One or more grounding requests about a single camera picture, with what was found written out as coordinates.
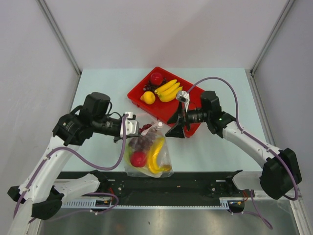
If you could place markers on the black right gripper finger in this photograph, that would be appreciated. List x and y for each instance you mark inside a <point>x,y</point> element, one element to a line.
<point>177,114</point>
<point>176,131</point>

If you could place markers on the curved yellow banana bunch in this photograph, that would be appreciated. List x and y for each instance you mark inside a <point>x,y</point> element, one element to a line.
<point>152,156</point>

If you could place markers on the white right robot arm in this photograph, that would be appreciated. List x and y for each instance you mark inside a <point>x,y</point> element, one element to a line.
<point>280,170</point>

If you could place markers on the yellow lemon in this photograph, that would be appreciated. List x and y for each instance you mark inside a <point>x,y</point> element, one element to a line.
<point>148,97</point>

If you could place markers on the green celery stalk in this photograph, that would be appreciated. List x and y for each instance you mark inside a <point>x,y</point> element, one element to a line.
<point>127,154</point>

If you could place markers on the red grape bunch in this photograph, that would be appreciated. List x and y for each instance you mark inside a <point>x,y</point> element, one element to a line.
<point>146,139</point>

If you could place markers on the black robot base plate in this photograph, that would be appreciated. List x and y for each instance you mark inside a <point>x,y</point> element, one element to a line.
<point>183,190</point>

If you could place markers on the red apple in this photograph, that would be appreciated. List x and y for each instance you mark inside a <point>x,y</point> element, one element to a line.
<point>138,159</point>

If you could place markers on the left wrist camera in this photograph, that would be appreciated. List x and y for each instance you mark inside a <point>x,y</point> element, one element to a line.
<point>129,125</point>

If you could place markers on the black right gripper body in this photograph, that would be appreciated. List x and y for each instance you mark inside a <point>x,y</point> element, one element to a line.
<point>187,119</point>

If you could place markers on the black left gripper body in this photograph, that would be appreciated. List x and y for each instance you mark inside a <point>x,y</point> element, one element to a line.
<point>116,138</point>

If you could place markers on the clear pink-dotted zip bag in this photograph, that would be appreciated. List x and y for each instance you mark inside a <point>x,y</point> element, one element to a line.
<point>163,157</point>

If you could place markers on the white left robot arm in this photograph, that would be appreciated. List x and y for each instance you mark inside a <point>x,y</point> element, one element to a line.
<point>38,197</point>

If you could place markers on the dark grape bunch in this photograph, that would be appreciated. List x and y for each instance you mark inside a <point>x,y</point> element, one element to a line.
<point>150,87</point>

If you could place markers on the straight yellow banana bunch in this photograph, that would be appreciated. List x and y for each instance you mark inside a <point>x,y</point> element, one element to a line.
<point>168,91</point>

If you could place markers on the red pomegranate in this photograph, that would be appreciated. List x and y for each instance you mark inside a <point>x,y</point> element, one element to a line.
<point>156,79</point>

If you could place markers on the red plastic tray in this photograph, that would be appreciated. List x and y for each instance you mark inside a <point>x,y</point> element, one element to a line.
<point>163,111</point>

